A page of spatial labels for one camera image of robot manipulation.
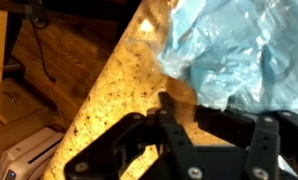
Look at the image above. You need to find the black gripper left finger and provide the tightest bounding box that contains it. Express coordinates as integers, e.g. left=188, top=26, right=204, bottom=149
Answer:
left=63, top=92, right=203, bottom=180

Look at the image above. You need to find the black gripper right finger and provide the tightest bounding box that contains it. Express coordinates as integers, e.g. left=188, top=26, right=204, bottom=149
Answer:
left=195, top=104, right=298, bottom=180

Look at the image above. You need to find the brown potato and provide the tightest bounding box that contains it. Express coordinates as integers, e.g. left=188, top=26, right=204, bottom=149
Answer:
left=162, top=76, right=199, bottom=116

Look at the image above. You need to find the blue plastic potato bag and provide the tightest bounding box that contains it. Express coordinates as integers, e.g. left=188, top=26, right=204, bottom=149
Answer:
left=127, top=0, right=298, bottom=178

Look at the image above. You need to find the white console blue light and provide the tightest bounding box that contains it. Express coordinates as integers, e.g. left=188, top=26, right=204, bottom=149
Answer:
left=0, top=126, right=65, bottom=180

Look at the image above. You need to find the cardboard box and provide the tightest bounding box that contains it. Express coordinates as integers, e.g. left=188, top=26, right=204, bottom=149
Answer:
left=0, top=78, right=57, bottom=167

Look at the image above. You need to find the black tripod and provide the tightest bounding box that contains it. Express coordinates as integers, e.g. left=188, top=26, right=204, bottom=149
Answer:
left=0, top=0, right=47, bottom=28

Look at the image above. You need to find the thin red cable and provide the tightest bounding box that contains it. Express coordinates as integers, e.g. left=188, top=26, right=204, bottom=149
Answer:
left=30, top=19, right=69, bottom=132

